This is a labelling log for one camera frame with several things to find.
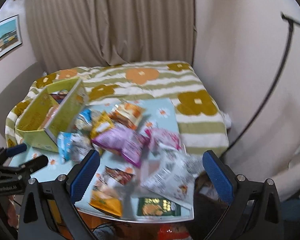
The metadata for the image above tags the pink white snack packet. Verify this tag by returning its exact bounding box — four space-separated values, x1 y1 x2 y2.
145 127 183 153

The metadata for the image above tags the purple snack packet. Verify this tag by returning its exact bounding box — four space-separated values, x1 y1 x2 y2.
91 125 150 168

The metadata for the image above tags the striped flower blanket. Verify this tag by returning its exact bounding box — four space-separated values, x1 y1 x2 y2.
5 60 229 153

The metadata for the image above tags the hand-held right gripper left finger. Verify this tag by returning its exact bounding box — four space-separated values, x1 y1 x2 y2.
17 149 102 240

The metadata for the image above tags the white black-printed snack packet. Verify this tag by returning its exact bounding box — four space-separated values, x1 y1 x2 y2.
140 150 205 209

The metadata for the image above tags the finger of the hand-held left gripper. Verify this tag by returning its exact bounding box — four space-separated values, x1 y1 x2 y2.
0 154 49 180
0 144 28 167

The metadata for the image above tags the orange yellow snack packet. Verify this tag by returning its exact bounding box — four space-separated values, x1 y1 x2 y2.
89 185 123 217

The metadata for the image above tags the orange white snack packet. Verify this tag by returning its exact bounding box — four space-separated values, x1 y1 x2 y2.
109 102 144 130

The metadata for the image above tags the blue white snack packet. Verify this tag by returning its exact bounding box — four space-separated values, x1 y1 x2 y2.
57 131 100 163
75 109 100 130

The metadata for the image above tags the brown snack packet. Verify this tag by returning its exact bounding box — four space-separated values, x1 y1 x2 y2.
50 90 70 103

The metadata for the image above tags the brown food picture packet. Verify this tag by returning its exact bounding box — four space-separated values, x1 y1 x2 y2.
104 166 135 185

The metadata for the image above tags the light blue daisy tablecloth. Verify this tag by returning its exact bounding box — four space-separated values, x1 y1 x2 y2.
9 97 194 222

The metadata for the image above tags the red object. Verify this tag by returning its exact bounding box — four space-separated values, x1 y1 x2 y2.
157 224 190 240

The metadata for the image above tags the dark green snack packet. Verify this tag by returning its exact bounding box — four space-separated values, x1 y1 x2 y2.
136 196 182 217

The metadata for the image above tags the wall poster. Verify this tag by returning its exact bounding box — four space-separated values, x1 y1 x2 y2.
0 14 24 67

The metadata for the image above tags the green cardboard box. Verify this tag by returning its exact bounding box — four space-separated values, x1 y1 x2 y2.
15 77 88 153

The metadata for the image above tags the black cable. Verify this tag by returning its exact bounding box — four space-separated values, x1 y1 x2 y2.
225 12 300 155

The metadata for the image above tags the beige curtain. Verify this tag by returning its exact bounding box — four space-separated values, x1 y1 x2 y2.
24 0 197 73

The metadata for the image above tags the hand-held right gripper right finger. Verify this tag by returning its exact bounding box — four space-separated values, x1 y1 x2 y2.
197 150 282 240

